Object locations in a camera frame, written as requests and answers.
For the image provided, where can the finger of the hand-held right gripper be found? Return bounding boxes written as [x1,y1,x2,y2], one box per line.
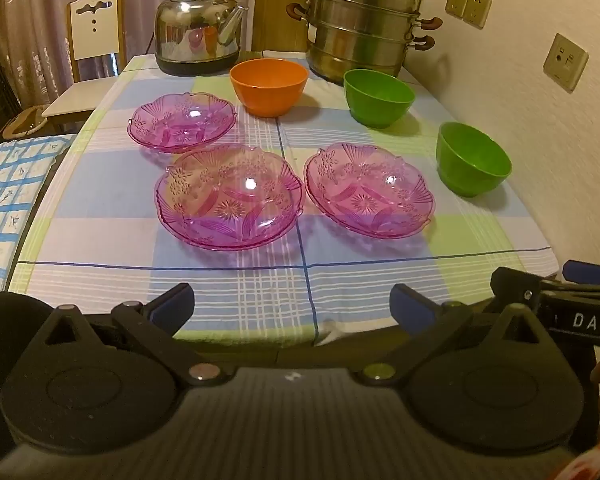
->
[561,259,600,292]
[490,266,566,312]

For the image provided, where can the checked pastel tablecloth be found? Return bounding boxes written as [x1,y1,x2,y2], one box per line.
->
[7,50,561,351]

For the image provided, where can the large pink glass plate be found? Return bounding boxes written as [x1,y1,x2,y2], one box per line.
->
[154,143,306,252]
[303,141,436,239]

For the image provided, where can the small pink glass plate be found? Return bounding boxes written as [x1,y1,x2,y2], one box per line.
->
[126,91,237,154]

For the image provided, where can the stainless steel steamer pot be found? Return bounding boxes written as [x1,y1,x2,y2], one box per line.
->
[286,0,443,86]

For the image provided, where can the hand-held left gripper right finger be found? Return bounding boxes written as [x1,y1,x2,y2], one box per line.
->
[357,283,551,387]

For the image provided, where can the white wooden chair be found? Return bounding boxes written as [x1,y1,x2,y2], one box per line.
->
[41,0,127,133]

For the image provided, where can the beige wall switch socket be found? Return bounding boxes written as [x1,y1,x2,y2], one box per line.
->
[543,33,590,93]

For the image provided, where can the patterned curtain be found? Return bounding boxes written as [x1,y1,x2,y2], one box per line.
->
[0,0,256,111]

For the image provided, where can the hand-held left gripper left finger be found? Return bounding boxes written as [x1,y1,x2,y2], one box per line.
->
[41,282,226,387]

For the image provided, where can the green plastic bowl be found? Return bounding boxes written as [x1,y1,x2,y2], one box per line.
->
[343,68,416,130]
[435,121,513,198]

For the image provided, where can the orange plastic bowl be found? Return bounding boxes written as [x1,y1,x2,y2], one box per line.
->
[229,58,310,119]

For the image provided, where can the blue checked blanket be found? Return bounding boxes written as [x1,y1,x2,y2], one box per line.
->
[0,132,76,301]

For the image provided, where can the stainless steel kettle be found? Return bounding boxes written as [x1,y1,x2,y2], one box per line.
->
[154,0,251,78]

